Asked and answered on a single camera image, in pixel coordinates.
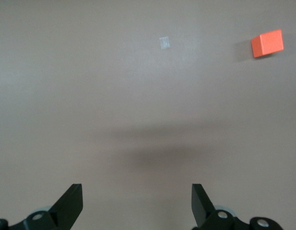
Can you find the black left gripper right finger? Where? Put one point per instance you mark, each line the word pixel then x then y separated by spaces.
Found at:
pixel 205 210

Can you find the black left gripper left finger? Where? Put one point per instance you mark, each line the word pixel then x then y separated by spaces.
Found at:
pixel 66 208

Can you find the orange wooden block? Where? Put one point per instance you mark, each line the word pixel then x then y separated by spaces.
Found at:
pixel 267 44

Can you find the small clear tape patch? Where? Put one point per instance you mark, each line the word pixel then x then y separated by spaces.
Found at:
pixel 164 43

